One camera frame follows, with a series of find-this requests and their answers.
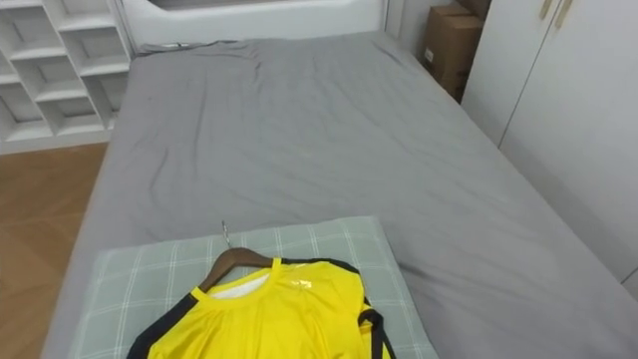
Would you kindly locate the grey bed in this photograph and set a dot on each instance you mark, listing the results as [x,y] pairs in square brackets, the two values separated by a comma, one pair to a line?
[309,139]

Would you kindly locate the brown wooden clothes hanger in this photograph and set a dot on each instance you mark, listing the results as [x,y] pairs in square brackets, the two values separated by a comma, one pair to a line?
[234,259]

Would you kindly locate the yellow shirt with black trim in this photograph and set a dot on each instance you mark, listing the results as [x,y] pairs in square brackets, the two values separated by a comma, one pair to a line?
[279,319]

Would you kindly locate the brown cardboard box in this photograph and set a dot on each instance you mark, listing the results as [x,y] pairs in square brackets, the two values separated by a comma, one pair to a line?
[448,50]

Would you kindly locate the green checked pillow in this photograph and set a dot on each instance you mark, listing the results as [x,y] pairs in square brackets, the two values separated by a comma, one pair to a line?
[149,279]

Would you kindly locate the white wardrobe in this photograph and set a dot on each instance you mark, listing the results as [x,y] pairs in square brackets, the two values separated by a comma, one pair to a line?
[568,109]

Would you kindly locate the white shelf unit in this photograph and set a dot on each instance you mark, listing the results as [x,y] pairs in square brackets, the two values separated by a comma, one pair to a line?
[55,75]

